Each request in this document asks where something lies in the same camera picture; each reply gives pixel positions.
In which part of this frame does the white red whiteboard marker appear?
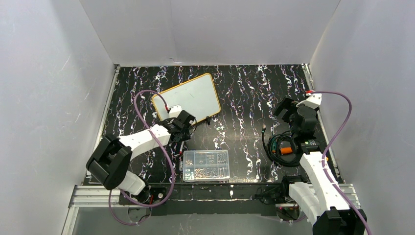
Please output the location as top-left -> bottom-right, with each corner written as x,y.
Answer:
179,141 -> 185,156

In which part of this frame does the yellow framed whiteboard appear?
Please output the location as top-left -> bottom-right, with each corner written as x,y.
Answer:
152,73 -> 221,125

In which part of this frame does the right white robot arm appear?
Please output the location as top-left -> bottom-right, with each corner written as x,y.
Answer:
274,94 -> 369,235

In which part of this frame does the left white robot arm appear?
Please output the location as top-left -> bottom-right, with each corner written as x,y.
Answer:
86,110 -> 196,196

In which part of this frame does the clear plastic screw box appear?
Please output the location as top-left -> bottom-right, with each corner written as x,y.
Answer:
183,150 -> 230,182

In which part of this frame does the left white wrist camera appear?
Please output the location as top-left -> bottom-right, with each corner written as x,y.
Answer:
168,105 -> 182,118

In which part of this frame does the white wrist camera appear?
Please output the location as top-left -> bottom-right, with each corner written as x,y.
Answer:
168,105 -> 182,118
296,93 -> 322,110

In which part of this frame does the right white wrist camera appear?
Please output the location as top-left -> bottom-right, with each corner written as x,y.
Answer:
296,93 -> 322,110

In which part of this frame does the green handled screwdriver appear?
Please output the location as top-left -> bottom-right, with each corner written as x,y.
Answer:
270,138 -> 280,153

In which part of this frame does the aluminium side rail right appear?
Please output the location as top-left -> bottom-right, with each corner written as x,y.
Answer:
301,63 -> 341,179

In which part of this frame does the aluminium side rail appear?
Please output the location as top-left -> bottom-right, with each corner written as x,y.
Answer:
85,65 -> 120,177
301,63 -> 341,179

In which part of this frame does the orange handled screwdriver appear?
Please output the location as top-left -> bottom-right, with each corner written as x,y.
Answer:
272,147 -> 293,155

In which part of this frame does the black ethernet cable teal plug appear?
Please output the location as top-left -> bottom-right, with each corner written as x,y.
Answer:
261,124 -> 304,167

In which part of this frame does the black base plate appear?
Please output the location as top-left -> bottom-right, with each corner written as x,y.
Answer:
118,183 -> 312,217

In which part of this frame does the aluminium side rail left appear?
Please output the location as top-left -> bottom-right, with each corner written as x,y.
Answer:
85,65 -> 120,177

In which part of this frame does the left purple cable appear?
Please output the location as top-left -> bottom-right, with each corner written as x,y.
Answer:
108,90 -> 176,226

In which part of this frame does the aluminium front rail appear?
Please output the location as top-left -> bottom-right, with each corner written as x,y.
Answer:
69,183 -> 361,208

